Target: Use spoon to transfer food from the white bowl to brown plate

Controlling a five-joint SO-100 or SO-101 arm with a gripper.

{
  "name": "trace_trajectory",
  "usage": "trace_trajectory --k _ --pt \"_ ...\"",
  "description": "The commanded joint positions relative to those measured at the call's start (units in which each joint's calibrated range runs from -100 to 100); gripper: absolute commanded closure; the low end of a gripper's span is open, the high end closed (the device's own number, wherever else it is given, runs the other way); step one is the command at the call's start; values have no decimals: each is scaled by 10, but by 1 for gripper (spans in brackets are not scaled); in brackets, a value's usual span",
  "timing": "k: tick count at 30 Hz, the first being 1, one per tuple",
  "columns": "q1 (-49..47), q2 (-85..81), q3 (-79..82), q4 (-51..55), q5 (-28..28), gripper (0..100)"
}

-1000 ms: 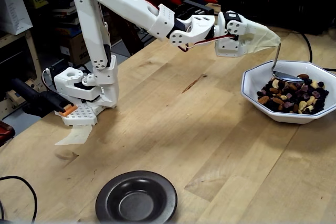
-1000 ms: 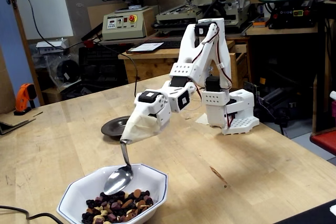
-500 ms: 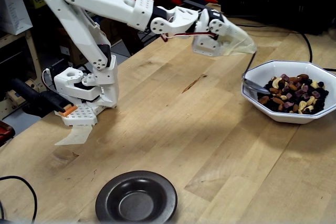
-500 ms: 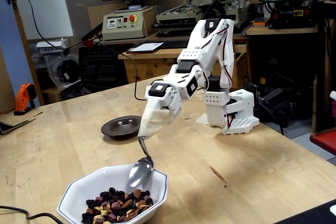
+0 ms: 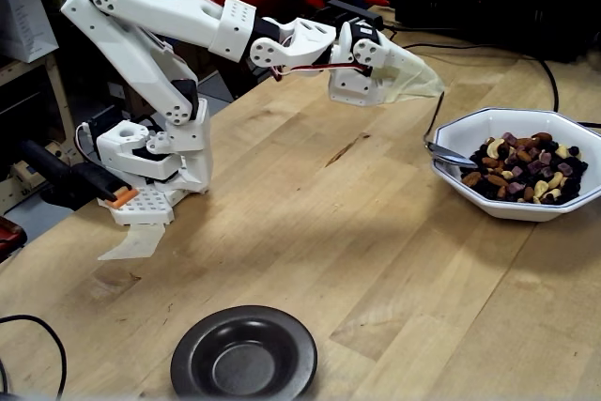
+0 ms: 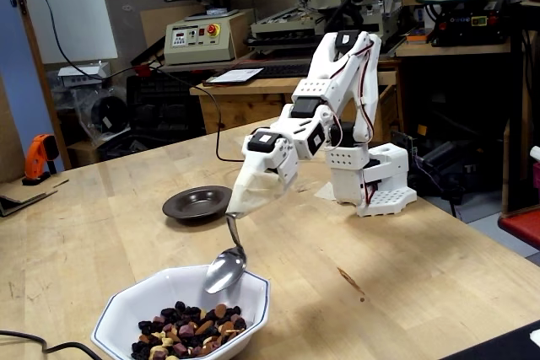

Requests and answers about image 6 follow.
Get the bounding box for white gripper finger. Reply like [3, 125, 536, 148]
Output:
[271, 135, 301, 193]

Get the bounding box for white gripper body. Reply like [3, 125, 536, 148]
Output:
[241, 131, 284, 170]

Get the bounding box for bent metal spoon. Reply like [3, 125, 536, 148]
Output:
[203, 212, 248, 295]

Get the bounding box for dark brown metal plate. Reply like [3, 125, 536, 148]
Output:
[161, 185, 234, 223]

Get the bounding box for white octagonal bowl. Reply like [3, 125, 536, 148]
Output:
[90, 265, 271, 360]

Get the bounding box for wooden desk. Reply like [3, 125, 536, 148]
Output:
[189, 63, 401, 142]

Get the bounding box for beige masking tape strip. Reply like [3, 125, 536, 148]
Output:
[312, 181, 338, 201]

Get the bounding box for beige masking tape wrap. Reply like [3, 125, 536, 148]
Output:
[224, 164, 289, 220]

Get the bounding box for white printed sheet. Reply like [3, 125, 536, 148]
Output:
[206, 67, 266, 85]

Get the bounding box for black keyboard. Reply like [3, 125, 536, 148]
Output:
[255, 62, 314, 80]

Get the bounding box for black storage case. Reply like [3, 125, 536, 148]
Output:
[125, 73, 206, 136]

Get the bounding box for beige control box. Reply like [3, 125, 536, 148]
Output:
[163, 8, 257, 67]

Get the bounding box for robot controller circuit board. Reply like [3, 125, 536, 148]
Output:
[390, 130, 419, 161]

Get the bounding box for black spool in bag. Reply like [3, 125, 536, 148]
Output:
[89, 95, 128, 134]

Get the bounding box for orange book stack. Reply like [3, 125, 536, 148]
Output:
[405, 27, 435, 46]

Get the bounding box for nut and dried fruit mix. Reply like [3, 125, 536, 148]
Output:
[130, 300, 248, 360]

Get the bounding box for wooden side table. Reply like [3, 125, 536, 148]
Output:
[395, 39, 514, 58]

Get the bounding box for orange black hand tool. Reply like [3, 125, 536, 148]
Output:
[21, 133, 61, 186]

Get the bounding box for black scroll saw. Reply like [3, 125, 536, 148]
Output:
[415, 0, 512, 48]

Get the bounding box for white board panel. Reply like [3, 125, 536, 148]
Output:
[14, 0, 119, 65]

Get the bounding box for red chair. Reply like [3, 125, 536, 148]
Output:
[497, 207, 540, 258]

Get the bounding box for flat cardboard pieces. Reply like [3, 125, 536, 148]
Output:
[0, 177, 70, 218]

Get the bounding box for black cable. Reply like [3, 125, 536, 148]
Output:
[0, 0, 271, 164]
[0, 329, 103, 360]

